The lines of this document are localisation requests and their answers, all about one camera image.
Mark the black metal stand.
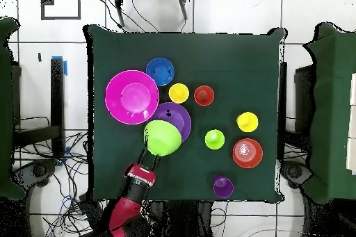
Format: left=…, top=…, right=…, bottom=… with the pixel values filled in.
left=12, top=57, right=66, bottom=160

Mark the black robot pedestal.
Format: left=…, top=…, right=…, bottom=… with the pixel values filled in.
left=149, top=200, right=213, bottom=237

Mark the tall yellow cup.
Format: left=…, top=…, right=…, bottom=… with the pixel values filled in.
left=236, top=111, right=259, bottom=133

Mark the yellow ribbed cup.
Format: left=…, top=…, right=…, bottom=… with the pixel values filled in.
left=168, top=83, right=191, bottom=105

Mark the purple bowl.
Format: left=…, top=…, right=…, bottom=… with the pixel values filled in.
left=151, top=101, right=193, bottom=143

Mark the blue tape strip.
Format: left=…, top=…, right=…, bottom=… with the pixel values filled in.
left=51, top=55, right=68, bottom=76

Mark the purple cup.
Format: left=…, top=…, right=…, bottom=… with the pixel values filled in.
left=213, top=175, right=235, bottom=199

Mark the orange bowl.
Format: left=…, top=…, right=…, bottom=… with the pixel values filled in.
left=232, top=138, right=264, bottom=170

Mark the pink bowl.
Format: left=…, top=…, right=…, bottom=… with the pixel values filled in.
left=104, top=70, right=160, bottom=126

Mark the green cup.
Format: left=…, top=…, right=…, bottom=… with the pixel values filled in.
left=204, top=129, right=226, bottom=151

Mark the green bowl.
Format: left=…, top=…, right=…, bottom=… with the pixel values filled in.
left=143, top=119, right=183, bottom=157

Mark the blue bowl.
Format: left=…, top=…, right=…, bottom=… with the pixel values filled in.
left=145, top=57, right=175, bottom=87

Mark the grey robot pedestal leg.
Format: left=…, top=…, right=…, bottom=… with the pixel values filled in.
left=12, top=158, right=58, bottom=189
left=279, top=161, right=314, bottom=190

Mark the orange cup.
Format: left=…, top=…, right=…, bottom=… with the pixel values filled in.
left=193, top=85, right=216, bottom=107

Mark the dark green tablecloth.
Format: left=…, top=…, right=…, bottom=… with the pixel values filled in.
left=82, top=24, right=287, bottom=203

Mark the neighbouring green-clothed table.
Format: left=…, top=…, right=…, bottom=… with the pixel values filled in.
left=301, top=22, right=356, bottom=204
left=0, top=17, right=27, bottom=202

